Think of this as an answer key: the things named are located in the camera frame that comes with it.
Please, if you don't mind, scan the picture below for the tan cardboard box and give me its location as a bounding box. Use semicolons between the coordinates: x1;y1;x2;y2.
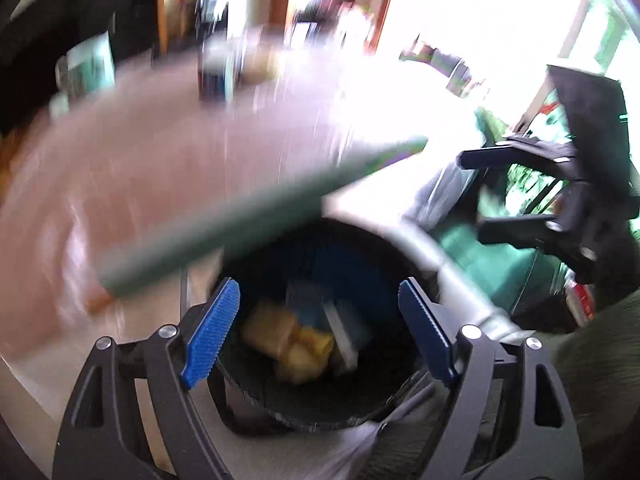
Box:
241;301;301;361

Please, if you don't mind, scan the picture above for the person's right forearm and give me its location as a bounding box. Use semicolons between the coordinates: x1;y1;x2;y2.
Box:
550;287;640;480

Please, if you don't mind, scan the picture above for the green-edged table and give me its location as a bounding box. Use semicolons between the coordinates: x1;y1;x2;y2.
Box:
0;45;481;351

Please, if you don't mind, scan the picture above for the teal patterned mug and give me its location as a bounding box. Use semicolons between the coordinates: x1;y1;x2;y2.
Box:
55;32;118;101

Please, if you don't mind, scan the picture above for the green cloth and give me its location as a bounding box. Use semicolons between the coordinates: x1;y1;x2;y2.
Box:
440;210;568;318

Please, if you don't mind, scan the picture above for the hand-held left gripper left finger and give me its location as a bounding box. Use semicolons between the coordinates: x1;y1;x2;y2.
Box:
52;277;242;480

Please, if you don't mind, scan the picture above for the yellow crumpled wrapper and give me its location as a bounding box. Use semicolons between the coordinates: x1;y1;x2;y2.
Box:
275;327;335;386

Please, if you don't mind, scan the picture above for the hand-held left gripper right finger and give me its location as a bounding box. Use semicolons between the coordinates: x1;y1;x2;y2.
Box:
397;277;586;480

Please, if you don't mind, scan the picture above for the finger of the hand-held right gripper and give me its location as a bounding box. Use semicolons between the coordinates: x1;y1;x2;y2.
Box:
457;140;586;181
477;180;601;271

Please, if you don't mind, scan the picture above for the black trash bin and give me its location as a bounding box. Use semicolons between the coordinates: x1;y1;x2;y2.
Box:
207;220;446;433

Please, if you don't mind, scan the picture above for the table with plastic cover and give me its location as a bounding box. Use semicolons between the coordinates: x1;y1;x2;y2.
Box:
0;45;481;361

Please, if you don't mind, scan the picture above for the small mint green object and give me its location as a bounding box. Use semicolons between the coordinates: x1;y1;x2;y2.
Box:
47;92;71;118

